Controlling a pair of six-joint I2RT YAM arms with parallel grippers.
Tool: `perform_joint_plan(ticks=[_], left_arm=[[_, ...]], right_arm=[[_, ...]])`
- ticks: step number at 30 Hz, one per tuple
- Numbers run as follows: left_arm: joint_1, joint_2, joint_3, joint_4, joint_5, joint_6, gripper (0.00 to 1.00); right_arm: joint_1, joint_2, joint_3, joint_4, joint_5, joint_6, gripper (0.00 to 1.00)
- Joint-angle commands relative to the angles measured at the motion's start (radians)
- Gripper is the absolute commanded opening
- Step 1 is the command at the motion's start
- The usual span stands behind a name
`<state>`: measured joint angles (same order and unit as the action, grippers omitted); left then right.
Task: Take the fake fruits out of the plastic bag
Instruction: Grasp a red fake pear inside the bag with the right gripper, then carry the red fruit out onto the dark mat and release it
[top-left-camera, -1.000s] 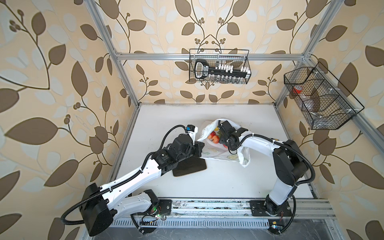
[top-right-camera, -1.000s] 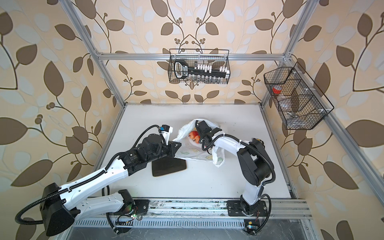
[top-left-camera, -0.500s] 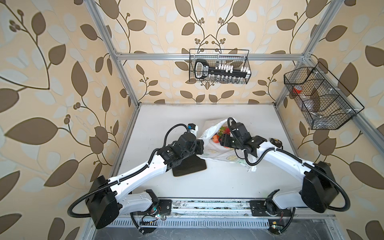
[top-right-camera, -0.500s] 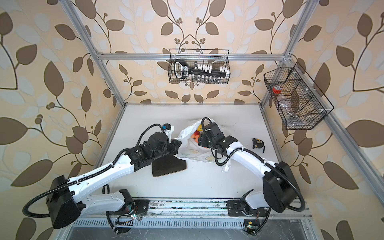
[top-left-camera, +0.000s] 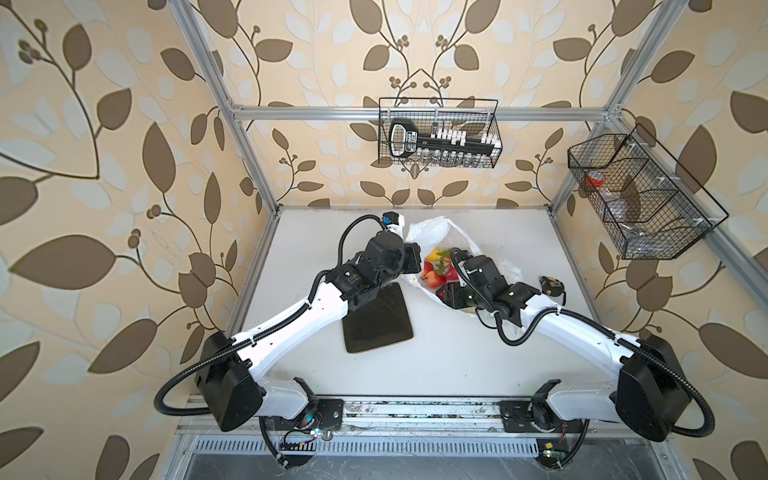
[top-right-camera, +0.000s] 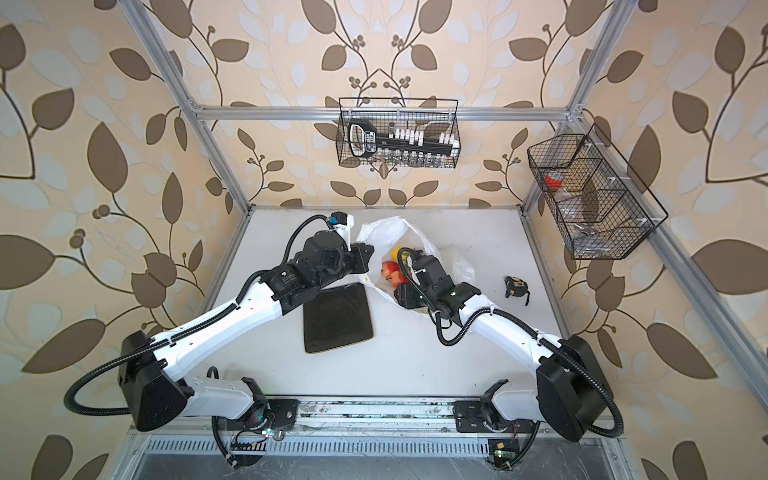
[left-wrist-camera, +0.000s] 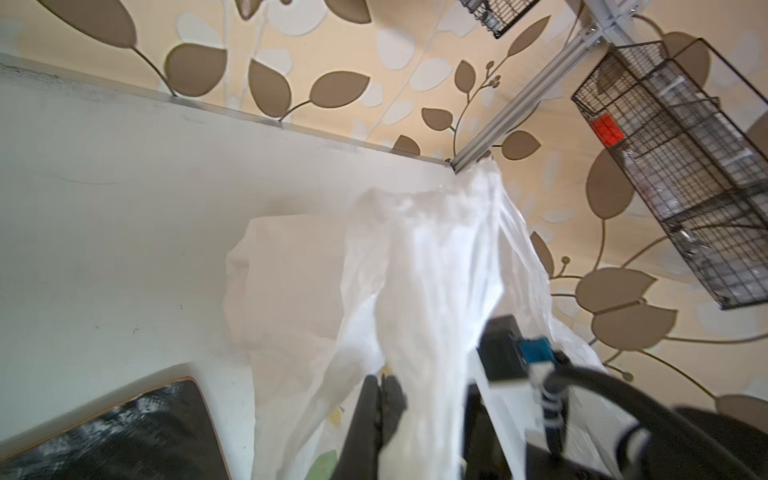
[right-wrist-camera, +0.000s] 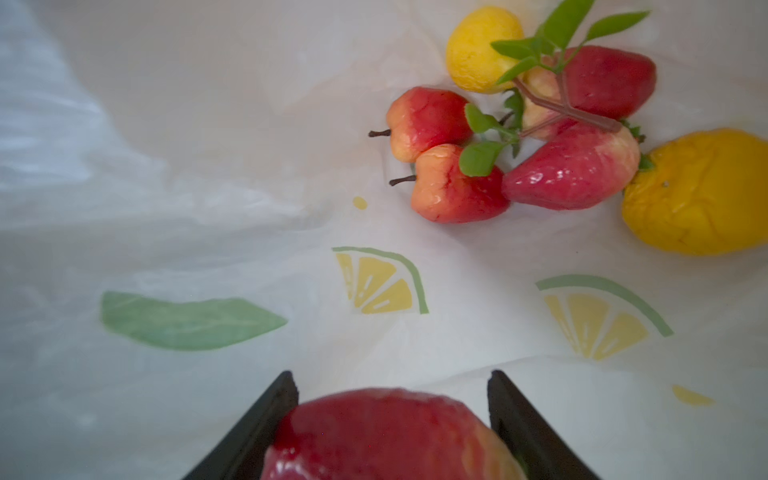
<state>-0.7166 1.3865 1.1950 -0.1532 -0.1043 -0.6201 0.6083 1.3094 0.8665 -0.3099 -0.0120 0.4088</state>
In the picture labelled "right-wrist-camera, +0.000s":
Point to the large yellow fake lemon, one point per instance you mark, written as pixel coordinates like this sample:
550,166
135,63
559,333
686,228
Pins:
705,195

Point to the white plastic bag lemon print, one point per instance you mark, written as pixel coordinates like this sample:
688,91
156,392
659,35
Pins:
191,204

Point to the small yellow fake lemon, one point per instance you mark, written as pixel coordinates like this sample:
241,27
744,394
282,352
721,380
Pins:
471,62

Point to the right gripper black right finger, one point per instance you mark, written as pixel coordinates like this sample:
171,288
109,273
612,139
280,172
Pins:
531,440

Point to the red fake pear upper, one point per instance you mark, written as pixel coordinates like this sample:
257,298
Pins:
609,82

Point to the red fake apple large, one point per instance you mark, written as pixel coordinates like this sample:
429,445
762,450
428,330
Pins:
384,433

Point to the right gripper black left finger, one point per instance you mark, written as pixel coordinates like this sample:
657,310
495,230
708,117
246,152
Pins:
240,454

